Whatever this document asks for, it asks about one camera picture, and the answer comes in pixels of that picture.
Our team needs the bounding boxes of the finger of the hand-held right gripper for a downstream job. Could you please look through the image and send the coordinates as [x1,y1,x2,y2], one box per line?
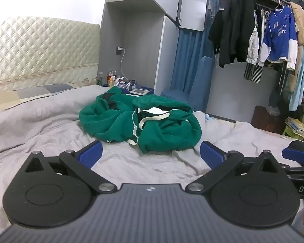
[281,140,304,165]

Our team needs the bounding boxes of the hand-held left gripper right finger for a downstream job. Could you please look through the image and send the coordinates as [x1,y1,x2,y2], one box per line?
[185,140,280,193]

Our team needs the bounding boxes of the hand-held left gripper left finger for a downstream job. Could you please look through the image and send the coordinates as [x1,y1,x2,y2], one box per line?
[24,140,118,193]

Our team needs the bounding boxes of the green hoodie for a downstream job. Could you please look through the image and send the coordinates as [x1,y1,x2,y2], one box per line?
[78,86,202,155]

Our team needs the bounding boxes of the green stool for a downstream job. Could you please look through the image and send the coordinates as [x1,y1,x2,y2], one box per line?
[283,127,304,141]

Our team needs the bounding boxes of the stack of books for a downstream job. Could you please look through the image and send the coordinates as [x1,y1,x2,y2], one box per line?
[284,116,304,140]

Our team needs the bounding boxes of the brown storage box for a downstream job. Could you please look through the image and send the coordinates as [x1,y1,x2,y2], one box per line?
[251,106,289,134]

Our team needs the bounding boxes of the hanging jeans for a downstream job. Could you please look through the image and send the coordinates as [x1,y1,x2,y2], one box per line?
[267,66,284,117]

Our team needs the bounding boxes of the blue covered chair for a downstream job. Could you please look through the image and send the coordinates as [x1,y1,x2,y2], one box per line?
[161,56,216,112]

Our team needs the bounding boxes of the light blue hanging garment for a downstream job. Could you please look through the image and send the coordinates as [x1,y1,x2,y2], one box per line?
[289,10,304,112]

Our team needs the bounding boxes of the white tablet device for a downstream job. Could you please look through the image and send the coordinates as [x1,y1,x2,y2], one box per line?
[130,88,151,96]

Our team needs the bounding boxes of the blue bedside table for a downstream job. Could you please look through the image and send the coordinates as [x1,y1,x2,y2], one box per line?
[103,80,155,97]

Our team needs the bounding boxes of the striped hanging shirt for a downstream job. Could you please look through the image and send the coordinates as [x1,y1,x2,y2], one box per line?
[244,62,262,83]

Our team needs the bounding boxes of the patchwork pillow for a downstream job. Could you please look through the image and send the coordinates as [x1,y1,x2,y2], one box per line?
[0,83,75,110]

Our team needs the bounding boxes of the blue curtain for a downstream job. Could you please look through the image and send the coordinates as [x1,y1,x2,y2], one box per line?
[171,27,208,93]

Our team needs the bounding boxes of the grey wardrobe cabinet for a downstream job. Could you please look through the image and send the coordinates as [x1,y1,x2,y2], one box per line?
[97,0,209,97]

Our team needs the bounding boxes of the cream quilted headboard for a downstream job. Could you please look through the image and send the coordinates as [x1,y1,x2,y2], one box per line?
[0,16,101,92]

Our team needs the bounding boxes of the white hanging jacket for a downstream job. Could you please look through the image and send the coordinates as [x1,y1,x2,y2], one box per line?
[246,9,260,65]

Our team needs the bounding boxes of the blue and white jersey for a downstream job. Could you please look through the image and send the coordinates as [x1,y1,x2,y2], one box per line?
[258,5,301,70]

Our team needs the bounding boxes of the beige hanging coat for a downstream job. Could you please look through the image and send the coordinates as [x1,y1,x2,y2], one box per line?
[289,2,304,93]

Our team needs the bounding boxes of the black hanging coat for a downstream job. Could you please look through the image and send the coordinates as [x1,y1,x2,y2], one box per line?
[208,0,256,68]

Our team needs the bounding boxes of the white charging cable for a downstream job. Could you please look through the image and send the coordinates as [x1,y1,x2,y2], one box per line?
[120,49,130,84]

